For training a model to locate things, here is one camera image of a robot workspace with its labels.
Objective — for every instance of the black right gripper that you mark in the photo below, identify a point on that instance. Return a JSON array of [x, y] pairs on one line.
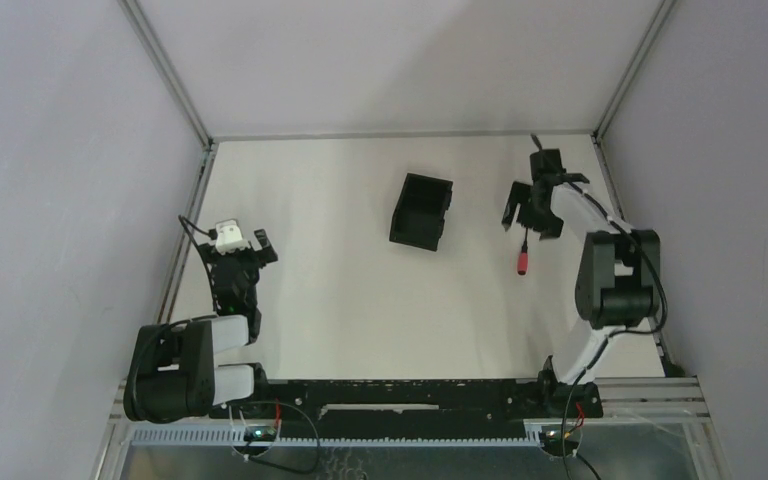
[[520, 192]]

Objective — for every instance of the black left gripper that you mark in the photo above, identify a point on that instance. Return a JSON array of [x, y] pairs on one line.
[[251, 255]]

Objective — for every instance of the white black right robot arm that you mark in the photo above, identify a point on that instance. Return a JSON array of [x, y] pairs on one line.
[[618, 289]]

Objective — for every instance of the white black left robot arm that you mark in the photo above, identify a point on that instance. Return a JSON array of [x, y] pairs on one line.
[[364, 362]]

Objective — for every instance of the black plastic bin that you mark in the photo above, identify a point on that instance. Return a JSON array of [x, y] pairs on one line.
[[418, 219]]

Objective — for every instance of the left control board wiring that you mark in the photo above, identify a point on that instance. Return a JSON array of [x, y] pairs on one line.
[[271, 434]]

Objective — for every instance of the control board wiring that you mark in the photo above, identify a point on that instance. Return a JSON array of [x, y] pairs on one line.
[[566, 434], [271, 434]]

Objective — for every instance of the right control board wiring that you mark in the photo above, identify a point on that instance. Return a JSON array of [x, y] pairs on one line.
[[566, 434]]

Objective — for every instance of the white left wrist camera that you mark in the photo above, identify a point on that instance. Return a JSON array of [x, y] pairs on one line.
[[228, 237]]

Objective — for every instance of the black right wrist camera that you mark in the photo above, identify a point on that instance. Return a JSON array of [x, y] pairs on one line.
[[544, 162]]

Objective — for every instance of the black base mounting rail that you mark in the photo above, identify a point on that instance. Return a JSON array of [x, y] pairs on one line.
[[414, 408]]

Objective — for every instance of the white cable duct strip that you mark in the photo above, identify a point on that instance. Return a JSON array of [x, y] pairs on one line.
[[224, 435]]

